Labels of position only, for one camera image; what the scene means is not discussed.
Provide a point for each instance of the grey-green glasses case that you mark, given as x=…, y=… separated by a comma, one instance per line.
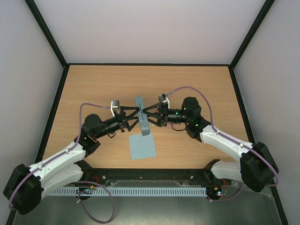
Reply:
x=143, y=120

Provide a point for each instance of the grey metal front tray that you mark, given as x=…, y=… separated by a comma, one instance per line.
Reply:
x=237, y=206

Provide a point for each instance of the black frame post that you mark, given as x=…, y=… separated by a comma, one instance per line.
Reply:
x=251, y=32
x=46, y=31

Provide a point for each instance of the black back left frame post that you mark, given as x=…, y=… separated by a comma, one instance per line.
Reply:
x=46, y=31

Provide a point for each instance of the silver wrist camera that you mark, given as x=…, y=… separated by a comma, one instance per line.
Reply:
x=115, y=107
x=163, y=99

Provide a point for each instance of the light blue cleaning cloth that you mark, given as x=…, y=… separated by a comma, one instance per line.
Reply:
x=142, y=147

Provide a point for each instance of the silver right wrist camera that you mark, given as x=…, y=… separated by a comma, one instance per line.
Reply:
x=163, y=99

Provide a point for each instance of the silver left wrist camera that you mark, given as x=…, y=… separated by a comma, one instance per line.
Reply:
x=115, y=107

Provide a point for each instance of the white slotted cable duct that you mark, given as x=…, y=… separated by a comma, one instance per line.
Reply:
x=133, y=191

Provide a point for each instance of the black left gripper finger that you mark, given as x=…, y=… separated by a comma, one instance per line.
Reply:
x=129, y=110
x=135, y=120

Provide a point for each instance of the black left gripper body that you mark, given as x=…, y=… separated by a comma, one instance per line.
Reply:
x=121, y=122

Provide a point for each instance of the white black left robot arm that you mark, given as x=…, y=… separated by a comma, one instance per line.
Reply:
x=28, y=185

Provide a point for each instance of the black back frame rail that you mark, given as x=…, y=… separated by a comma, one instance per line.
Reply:
x=150, y=64

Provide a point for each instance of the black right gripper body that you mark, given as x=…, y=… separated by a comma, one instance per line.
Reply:
x=161, y=113

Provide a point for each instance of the black back right frame post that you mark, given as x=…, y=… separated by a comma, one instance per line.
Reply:
x=251, y=32

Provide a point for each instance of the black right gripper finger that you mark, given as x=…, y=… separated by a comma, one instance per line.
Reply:
x=156, y=107
x=153, y=118

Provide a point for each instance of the black left frame rail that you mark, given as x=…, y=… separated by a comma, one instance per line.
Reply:
x=27, y=101

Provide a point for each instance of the black front frame rail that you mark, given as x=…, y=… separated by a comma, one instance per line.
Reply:
x=195, y=177

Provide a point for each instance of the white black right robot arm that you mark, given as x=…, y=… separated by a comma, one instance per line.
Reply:
x=254, y=164

